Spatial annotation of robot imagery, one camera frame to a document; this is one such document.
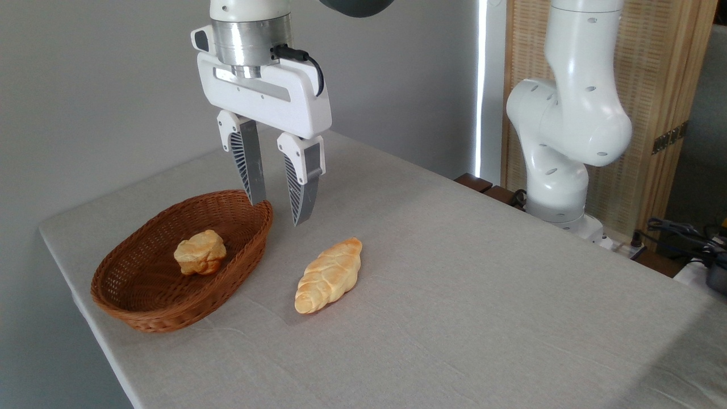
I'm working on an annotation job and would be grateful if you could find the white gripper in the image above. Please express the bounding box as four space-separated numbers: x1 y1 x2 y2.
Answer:
197 51 333 227

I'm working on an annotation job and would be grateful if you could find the small round bread roll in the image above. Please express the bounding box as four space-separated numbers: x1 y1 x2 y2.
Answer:
173 229 227 277

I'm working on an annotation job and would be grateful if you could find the long braided bread loaf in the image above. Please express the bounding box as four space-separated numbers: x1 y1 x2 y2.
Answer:
294 237 363 315

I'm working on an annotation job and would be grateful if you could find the brown wicker basket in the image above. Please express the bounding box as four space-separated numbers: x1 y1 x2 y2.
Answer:
91 190 274 333

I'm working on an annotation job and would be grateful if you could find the dark brown wooden block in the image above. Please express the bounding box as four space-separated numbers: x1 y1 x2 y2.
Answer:
454 173 527 212

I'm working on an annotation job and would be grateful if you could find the grey tablecloth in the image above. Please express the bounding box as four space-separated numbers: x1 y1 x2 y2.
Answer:
39 122 727 409

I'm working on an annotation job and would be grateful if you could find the white power strip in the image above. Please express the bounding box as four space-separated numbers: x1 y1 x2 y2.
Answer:
601 236 648 260

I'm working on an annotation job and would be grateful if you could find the bamboo folding screen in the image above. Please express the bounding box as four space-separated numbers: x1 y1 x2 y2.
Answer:
502 0 720 251

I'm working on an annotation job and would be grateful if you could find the metal screen hinge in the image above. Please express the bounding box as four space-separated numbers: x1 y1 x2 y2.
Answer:
651 120 690 156

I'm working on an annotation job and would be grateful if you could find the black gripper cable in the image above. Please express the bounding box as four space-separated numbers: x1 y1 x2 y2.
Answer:
271 44 325 98

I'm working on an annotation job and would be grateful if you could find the black cable bundle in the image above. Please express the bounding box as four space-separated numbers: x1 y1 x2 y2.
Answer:
632 218 727 269

